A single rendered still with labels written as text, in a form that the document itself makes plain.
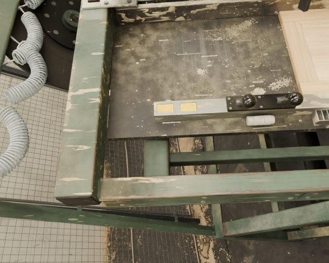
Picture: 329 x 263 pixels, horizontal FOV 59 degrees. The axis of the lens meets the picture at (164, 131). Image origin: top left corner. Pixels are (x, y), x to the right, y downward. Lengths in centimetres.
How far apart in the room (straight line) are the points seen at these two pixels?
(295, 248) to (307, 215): 102
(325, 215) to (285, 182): 66
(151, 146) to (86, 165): 23
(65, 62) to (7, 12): 31
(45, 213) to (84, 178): 47
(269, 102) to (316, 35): 36
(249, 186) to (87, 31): 70
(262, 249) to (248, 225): 99
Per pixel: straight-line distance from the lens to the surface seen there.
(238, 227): 178
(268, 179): 82
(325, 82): 106
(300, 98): 82
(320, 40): 117
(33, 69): 134
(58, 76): 145
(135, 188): 79
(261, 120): 91
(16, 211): 119
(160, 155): 90
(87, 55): 98
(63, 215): 125
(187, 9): 113
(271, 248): 264
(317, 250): 242
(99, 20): 107
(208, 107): 89
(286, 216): 157
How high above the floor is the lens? 207
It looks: 30 degrees down
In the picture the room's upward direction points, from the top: 76 degrees counter-clockwise
